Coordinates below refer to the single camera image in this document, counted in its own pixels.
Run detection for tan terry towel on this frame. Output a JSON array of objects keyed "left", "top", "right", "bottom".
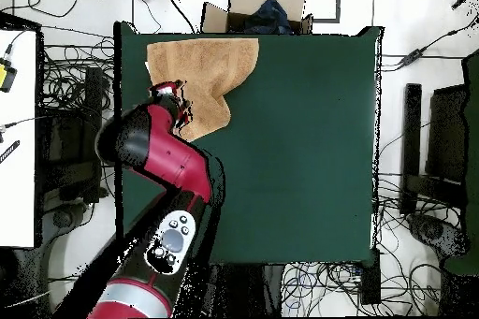
[{"left": 144, "top": 36, "right": 260, "bottom": 143}]

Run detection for black floor stand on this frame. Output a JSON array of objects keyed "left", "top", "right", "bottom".
[
  {"left": 400, "top": 82, "right": 470, "bottom": 217},
  {"left": 38, "top": 66, "right": 105, "bottom": 212}
]

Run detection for blue jeans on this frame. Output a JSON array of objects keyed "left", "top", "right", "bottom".
[{"left": 242, "top": 0, "right": 295, "bottom": 35}]

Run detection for dark green table cloth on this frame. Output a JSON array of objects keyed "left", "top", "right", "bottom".
[{"left": 113, "top": 21, "right": 384, "bottom": 266}]

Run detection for yellow and black device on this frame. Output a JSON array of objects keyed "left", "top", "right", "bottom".
[{"left": 0, "top": 57, "right": 19, "bottom": 94}]

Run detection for black slotted bar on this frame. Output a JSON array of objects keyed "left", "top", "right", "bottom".
[{"left": 0, "top": 139, "right": 21, "bottom": 165}]

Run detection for white desk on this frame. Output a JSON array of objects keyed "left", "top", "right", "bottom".
[{"left": 0, "top": 28, "right": 38, "bottom": 249}]

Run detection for black power strip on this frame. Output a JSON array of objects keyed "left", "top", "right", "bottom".
[{"left": 359, "top": 258, "right": 382, "bottom": 306}]

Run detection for dark green cloth cover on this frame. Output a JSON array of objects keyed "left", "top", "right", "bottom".
[{"left": 443, "top": 49, "right": 479, "bottom": 277}]

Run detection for tangle of black cables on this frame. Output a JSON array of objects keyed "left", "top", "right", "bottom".
[
  {"left": 39, "top": 43, "right": 115, "bottom": 137},
  {"left": 280, "top": 262, "right": 443, "bottom": 316}
]

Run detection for black power adapter with cable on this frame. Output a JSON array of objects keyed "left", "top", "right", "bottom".
[{"left": 381, "top": 15, "right": 479, "bottom": 72}]

